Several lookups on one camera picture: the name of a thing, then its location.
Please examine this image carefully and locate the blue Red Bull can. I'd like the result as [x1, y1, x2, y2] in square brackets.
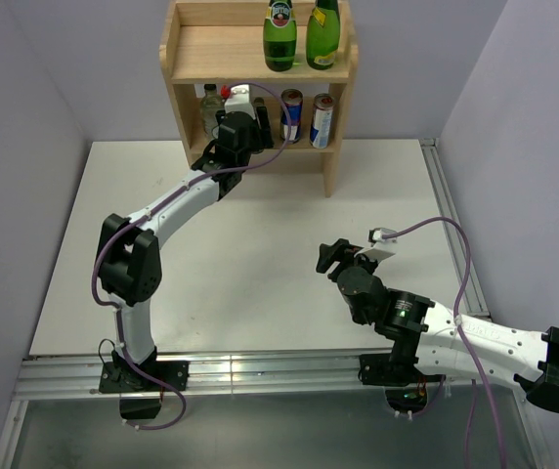
[280, 89, 303, 144]

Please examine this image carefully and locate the silver Red Bull can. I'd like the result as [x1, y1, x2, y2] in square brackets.
[309, 94, 334, 149]

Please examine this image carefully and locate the green bottle red label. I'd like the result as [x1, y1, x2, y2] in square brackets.
[263, 1, 297, 72]

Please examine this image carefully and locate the green bottle yellow label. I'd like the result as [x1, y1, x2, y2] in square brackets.
[306, 0, 340, 70]

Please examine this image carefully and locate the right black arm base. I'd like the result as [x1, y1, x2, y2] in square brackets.
[358, 353, 446, 421]

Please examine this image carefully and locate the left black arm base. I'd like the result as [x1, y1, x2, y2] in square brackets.
[98, 353, 190, 423]

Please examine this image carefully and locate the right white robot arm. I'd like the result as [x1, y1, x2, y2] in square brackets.
[316, 238, 559, 413]

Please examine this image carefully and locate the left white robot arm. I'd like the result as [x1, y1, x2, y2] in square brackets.
[92, 98, 273, 390]

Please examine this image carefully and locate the wooden two-tier shelf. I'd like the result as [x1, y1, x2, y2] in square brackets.
[159, 1, 359, 196]

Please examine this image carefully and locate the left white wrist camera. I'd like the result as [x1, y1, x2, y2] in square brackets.
[220, 84, 255, 118]

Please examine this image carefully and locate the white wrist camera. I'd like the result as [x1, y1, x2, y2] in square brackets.
[220, 84, 255, 118]
[358, 228, 398, 263]

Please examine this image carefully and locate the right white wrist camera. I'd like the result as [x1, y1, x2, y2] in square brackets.
[358, 228, 398, 263]

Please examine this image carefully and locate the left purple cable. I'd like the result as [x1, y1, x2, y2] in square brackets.
[91, 81, 293, 431]

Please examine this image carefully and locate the aluminium frame rail front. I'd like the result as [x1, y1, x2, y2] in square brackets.
[13, 344, 528, 402]

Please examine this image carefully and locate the aluminium frame rail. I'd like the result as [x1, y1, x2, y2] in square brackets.
[419, 139, 492, 321]
[13, 344, 528, 402]

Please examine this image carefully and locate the aluminium frame rail right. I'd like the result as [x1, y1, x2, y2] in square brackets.
[419, 139, 492, 321]

